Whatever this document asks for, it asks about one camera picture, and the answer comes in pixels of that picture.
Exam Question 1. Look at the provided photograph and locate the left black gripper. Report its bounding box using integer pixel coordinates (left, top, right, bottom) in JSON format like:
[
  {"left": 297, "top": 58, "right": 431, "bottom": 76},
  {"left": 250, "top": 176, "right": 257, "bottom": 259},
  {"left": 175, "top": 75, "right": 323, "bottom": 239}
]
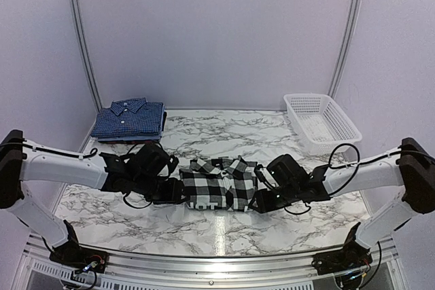
[{"left": 133, "top": 173, "right": 190, "bottom": 204}]

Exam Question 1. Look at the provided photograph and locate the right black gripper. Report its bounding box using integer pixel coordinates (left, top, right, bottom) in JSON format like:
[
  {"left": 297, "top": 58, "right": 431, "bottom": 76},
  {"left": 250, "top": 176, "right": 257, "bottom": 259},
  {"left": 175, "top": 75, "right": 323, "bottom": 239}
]
[{"left": 248, "top": 183, "right": 300, "bottom": 215}]

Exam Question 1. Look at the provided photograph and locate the black white plaid shirt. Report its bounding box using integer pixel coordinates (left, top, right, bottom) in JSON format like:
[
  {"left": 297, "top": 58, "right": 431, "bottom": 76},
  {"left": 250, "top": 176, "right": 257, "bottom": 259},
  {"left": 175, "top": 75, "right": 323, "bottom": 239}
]
[{"left": 179, "top": 156, "right": 258, "bottom": 212}]

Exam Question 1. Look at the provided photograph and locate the blue checked shirt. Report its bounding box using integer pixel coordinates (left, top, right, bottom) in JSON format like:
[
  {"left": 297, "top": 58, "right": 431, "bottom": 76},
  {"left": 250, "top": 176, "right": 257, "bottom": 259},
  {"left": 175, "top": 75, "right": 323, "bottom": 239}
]
[{"left": 91, "top": 98, "right": 165, "bottom": 138}]

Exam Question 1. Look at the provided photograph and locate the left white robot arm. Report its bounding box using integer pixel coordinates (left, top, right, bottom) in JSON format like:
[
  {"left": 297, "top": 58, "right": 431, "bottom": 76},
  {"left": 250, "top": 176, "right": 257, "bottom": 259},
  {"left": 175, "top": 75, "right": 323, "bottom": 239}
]
[{"left": 1, "top": 130, "right": 186, "bottom": 266}]

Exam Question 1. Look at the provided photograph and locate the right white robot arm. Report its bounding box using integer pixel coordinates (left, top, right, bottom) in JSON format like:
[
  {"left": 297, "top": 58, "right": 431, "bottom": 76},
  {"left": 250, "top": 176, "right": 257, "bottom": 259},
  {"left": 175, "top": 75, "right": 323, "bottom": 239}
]
[{"left": 249, "top": 138, "right": 434, "bottom": 268}]

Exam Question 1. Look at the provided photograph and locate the white plastic basket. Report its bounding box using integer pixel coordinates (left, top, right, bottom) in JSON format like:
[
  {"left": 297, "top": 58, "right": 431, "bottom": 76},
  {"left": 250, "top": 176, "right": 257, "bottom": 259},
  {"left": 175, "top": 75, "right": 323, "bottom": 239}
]
[{"left": 283, "top": 93, "right": 362, "bottom": 156}]

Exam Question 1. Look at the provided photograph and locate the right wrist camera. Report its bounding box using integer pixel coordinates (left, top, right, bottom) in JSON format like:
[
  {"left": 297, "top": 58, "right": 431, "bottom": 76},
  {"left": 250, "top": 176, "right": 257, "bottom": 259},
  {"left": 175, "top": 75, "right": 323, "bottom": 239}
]
[{"left": 266, "top": 154, "right": 309, "bottom": 189}]

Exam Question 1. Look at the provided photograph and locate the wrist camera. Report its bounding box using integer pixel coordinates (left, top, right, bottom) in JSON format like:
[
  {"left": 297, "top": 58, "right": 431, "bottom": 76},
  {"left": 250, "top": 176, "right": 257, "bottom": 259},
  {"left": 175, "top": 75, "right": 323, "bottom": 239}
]
[
  {"left": 266, "top": 154, "right": 309, "bottom": 189},
  {"left": 126, "top": 143, "right": 179, "bottom": 178}
]

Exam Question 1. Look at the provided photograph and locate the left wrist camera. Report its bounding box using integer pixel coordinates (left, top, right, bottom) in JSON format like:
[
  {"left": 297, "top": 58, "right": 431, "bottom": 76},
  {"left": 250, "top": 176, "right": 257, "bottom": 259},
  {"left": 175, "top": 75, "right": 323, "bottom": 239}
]
[{"left": 126, "top": 143, "right": 179, "bottom": 178}]

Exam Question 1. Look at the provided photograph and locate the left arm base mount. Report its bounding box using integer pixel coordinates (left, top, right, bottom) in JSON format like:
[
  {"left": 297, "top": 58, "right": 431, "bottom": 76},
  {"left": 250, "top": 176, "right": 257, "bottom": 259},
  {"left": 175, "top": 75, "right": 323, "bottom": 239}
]
[{"left": 50, "top": 247, "right": 109, "bottom": 273}]

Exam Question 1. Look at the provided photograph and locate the left wall aluminium rail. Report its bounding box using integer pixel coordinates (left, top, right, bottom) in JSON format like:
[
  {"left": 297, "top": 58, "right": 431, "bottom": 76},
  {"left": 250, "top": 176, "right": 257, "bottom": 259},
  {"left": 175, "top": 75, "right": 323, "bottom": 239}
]
[{"left": 69, "top": 0, "right": 103, "bottom": 112}]

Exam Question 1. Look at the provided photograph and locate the wall aluminium rail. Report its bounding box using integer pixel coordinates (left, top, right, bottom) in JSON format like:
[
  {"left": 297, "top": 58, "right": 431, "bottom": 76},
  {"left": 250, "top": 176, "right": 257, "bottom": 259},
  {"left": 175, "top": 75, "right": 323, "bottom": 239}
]
[
  {"left": 328, "top": 0, "right": 362, "bottom": 98},
  {"left": 69, "top": 0, "right": 103, "bottom": 112}
]

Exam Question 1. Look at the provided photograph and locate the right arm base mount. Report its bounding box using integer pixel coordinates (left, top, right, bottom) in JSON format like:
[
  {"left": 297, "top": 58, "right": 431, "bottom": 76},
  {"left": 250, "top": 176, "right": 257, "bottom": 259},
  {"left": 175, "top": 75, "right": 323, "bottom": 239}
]
[{"left": 311, "top": 249, "right": 372, "bottom": 275}]

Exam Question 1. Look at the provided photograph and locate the front aluminium frame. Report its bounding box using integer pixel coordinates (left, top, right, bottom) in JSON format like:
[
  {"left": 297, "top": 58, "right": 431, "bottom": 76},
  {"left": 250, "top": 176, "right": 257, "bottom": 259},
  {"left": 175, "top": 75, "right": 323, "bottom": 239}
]
[{"left": 11, "top": 234, "right": 410, "bottom": 289}]

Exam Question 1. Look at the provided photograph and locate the right wall aluminium rail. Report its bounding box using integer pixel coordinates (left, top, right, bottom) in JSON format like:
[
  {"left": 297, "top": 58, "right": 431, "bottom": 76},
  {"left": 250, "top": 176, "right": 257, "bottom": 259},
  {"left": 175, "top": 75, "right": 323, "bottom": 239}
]
[{"left": 328, "top": 0, "right": 362, "bottom": 98}]

